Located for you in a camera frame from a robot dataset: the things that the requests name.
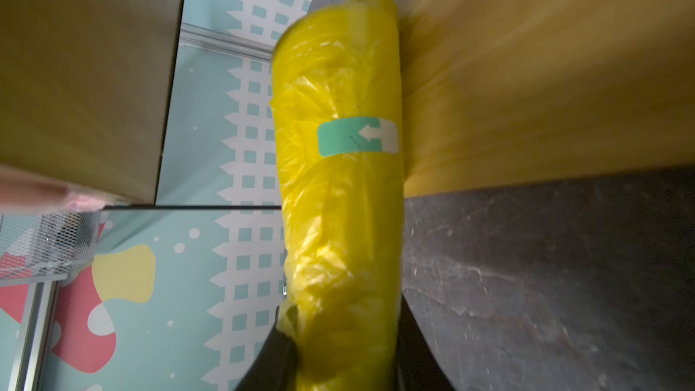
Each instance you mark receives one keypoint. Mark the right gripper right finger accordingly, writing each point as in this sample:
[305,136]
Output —
[416,368]

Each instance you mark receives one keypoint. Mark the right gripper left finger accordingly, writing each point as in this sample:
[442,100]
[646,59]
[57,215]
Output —
[276,365]

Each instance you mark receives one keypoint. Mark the yellow roll front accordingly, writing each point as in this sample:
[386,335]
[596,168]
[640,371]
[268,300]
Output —
[337,110]

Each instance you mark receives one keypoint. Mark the wooden three-tier shelf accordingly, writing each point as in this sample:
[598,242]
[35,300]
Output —
[495,93]

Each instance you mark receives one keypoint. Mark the white wire mesh basket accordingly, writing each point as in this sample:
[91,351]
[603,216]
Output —
[46,248]

